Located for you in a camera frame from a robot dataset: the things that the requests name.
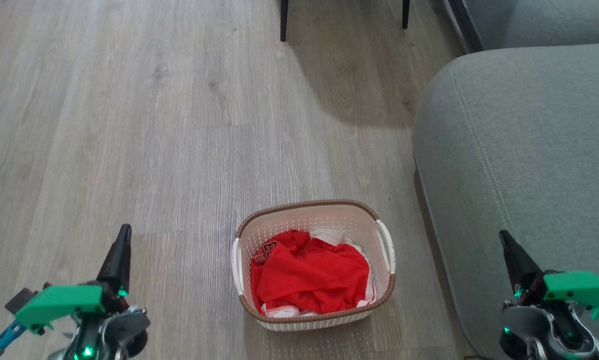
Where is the blue cable connector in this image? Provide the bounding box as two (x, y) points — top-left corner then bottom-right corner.
(0, 320), (28, 358)

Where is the dark sofa frame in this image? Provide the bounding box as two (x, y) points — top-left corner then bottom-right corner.
(442, 0), (485, 54)

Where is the white brown-rimmed laundry basket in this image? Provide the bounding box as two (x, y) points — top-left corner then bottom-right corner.
(231, 199), (397, 332)

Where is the red jersey garment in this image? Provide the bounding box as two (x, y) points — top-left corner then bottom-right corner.
(250, 229), (371, 316)

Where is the white garment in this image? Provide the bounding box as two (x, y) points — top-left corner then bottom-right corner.
(259, 228), (378, 319)

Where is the grey sofa cushion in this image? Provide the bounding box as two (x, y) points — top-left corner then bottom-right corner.
(463, 0), (599, 51)

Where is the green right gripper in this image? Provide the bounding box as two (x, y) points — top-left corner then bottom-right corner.
(498, 230), (599, 324)

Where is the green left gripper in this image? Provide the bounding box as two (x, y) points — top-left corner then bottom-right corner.
(15, 224), (132, 335)

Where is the grey fabric sofa seat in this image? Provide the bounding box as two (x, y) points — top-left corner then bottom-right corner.
(411, 42), (599, 360)

